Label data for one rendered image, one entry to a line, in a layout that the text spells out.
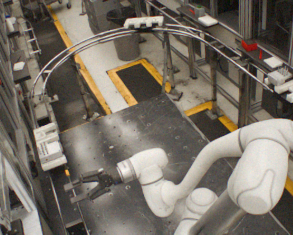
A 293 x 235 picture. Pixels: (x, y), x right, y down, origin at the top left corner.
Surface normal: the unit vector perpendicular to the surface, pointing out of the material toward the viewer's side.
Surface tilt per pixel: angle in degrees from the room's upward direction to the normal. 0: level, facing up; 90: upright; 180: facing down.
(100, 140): 0
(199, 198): 7
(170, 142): 0
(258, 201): 85
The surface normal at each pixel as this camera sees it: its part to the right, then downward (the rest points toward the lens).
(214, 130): -0.15, -0.77
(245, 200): -0.33, 0.59
